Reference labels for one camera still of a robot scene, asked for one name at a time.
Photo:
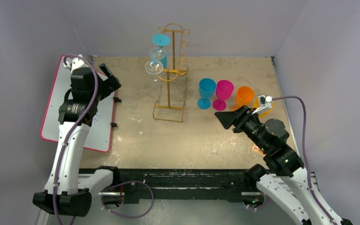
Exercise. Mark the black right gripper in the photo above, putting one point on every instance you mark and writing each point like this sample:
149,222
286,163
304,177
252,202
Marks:
240,117

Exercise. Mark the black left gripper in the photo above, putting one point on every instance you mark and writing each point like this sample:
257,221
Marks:
110,85

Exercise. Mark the orange plastic wine glass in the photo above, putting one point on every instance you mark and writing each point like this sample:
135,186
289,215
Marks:
244,96

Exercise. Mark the magenta plastic wine glass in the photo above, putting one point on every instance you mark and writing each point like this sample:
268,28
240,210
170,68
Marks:
224,90

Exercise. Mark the yellow plastic wine glass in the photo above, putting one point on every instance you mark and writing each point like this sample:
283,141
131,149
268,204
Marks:
268,108

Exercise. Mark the blue wine glass row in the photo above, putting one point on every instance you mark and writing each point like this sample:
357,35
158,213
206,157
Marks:
161,40
207,88

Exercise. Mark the clear wine glass front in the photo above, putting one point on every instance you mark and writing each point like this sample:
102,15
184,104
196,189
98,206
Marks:
154,68

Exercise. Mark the clear wine glass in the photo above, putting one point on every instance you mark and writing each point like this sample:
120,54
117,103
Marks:
157,53
154,68

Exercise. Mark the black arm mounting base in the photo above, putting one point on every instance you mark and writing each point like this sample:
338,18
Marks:
231,185

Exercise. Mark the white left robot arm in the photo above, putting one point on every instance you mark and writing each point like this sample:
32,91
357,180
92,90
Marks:
64,194

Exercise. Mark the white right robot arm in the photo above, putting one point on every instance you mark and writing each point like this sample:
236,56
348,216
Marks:
286,181

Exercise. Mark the clear wine glass rear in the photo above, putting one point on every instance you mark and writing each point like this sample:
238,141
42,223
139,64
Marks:
157,53

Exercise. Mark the orange patterned card box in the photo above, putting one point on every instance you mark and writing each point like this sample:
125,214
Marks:
257,150

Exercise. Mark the pink framed whiteboard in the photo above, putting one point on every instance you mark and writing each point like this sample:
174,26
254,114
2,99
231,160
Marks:
100,135

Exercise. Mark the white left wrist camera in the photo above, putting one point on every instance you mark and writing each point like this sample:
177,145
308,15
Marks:
72,63

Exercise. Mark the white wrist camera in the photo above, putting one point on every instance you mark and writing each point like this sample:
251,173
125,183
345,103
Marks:
264,104
72,63

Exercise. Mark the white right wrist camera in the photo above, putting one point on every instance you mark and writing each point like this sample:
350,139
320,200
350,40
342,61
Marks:
264,104

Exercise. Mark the gold wire glass rack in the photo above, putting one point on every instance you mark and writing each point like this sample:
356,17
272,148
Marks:
175,76

